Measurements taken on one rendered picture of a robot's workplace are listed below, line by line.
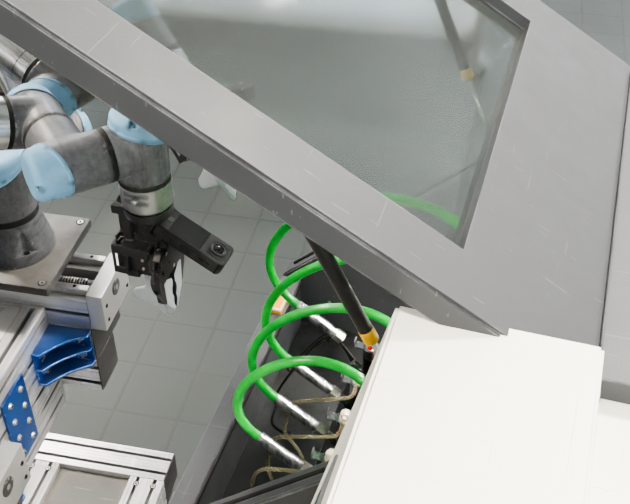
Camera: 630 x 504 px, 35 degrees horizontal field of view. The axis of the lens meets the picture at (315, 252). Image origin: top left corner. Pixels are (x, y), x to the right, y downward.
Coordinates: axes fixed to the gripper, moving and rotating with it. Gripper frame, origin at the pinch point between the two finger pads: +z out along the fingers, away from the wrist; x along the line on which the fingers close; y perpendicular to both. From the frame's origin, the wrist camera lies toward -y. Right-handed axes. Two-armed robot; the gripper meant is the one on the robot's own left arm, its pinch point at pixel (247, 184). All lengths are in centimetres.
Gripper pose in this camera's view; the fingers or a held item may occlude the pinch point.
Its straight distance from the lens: 162.5
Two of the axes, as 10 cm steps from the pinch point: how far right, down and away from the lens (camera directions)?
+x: -4.7, 3.8, -8.0
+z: 5.2, 8.5, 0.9
